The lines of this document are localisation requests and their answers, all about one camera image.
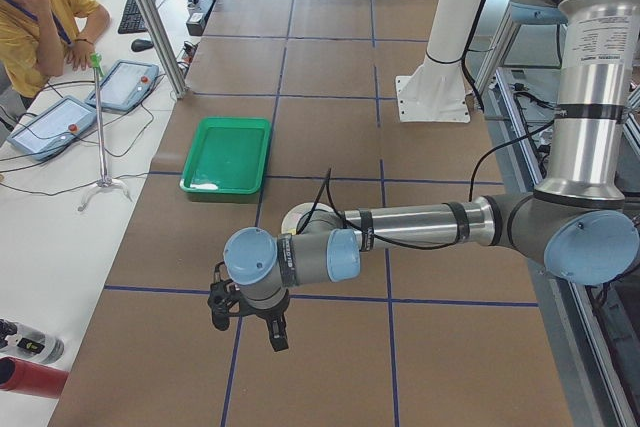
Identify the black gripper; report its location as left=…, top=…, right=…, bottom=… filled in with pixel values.
left=207, top=280, right=290, bottom=352

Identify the white round plate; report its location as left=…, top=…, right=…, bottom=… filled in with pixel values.
left=280, top=202, right=337, bottom=235

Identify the green plastic tray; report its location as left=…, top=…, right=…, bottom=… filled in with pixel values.
left=179, top=117, right=271, bottom=201

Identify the clear plastic bottle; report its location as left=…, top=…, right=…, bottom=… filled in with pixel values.
left=1, top=319, right=64, bottom=365

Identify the red cylinder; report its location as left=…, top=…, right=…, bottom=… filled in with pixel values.
left=1, top=357, right=68, bottom=399

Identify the blue teach pendant far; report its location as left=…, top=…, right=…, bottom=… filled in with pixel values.
left=99, top=60, right=160, bottom=113

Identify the blue teach pendant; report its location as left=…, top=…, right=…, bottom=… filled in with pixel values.
left=7, top=96, right=97, bottom=161
left=99, top=60, right=160, bottom=113

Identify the blue teach pendant near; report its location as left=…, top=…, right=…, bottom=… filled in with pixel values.
left=7, top=96, right=97, bottom=161

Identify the black computer mouse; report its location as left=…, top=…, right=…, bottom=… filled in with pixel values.
left=130, top=38, right=154, bottom=53

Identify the black keyboard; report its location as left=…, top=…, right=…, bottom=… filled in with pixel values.
left=117, top=0, right=147, bottom=34

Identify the person in yellow shirt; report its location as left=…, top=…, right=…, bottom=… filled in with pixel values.
left=1, top=0, right=110, bottom=101

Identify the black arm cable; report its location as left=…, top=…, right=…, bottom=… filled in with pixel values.
left=294, top=0, right=556, bottom=251

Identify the grey aluminium frame post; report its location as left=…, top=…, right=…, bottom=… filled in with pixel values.
left=136, top=0, right=187, bottom=99

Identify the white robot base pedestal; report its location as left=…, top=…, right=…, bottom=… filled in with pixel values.
left=396, top=0, right=482, bottom=123

